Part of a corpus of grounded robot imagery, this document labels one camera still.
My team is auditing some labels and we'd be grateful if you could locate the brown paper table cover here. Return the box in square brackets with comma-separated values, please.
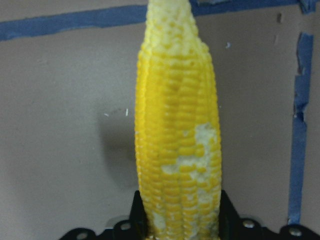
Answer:
[0, 0, 320, 240]

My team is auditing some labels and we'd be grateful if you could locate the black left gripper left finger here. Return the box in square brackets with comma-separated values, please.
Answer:
[60, 190, 148, 240]

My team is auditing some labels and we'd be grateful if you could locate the yellow corn cob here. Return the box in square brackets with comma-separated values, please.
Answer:
[134, 0, 222, 240]

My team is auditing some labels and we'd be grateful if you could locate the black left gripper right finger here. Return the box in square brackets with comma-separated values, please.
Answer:
[219, 190, 320, 240]

